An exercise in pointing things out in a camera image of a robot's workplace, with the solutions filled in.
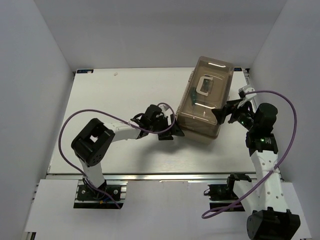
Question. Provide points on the aluminium rail table front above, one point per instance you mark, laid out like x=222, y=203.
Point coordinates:
x=150, y=177

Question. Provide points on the blue label sticker left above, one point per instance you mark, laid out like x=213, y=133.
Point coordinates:
x=84, y=71

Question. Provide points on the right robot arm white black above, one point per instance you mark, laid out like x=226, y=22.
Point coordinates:
x=269, y=216

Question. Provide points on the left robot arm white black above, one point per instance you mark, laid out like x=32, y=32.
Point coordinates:
x=93, y=141

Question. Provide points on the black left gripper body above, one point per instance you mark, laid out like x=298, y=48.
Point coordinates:
x=160, y=125

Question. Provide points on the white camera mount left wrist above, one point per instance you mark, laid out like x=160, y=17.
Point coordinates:
x=163, y=107

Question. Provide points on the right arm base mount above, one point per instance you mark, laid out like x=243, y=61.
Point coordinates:
x=219, y=196

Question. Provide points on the beige plastic toolbox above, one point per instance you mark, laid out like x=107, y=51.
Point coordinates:
x=202, y=126

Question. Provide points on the short green-handled screwdriver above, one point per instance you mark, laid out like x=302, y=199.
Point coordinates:
x=193, y=96

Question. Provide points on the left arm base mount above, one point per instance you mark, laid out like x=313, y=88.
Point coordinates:
x=88, y=198

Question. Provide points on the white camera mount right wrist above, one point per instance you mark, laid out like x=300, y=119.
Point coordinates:
x=246, y=94

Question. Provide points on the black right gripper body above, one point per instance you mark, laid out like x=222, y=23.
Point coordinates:
x=244, y=116

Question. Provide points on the blue label sticker right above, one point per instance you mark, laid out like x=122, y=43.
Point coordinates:
x=237, y=69

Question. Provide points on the blue label sticker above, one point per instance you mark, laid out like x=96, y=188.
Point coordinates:
x=84, y=71
x=237, y=69

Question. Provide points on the long green-handled screwdriver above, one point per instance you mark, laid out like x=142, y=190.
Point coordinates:
x=206, y=85

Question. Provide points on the white camera mount wrist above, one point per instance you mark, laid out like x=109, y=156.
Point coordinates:
x=246, y=94
x=163, y=107

